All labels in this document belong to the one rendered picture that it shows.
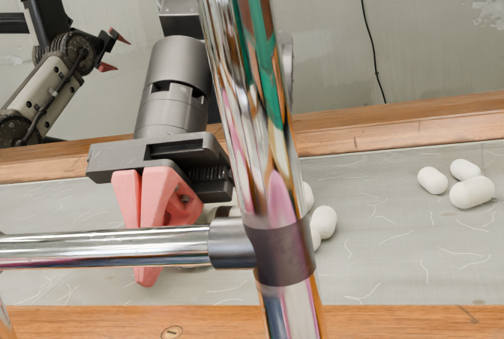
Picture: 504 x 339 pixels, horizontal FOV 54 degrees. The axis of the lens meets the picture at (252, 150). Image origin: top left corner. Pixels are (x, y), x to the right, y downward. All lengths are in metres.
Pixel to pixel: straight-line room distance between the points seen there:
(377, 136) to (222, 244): 0.40
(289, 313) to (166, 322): 0.12
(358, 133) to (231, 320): 0.34
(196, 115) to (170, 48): 0.07
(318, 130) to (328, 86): 1.92
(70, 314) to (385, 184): 0.29
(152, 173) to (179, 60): 0.11
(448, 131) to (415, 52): 1.92
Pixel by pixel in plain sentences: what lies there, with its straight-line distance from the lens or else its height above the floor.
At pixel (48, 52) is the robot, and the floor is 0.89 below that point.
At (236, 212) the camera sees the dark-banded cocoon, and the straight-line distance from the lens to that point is 0.41.
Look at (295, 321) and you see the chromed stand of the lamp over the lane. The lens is 0.18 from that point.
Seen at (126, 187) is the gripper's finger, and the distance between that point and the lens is 0.36.
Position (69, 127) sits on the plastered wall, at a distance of 3.05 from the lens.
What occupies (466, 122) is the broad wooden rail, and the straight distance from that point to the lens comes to 0.57.
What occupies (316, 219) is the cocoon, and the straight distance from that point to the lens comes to 0.38.
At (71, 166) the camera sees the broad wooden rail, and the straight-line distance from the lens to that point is 0.70.
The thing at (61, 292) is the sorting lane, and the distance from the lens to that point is 0.41.
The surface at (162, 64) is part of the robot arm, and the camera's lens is 0.41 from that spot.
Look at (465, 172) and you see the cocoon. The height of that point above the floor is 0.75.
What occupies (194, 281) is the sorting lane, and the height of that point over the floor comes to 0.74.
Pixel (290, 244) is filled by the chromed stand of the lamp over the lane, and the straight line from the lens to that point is 0.17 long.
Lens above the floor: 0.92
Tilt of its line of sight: 17 degrees down
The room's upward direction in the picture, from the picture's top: 11 degrees counter-clockwise
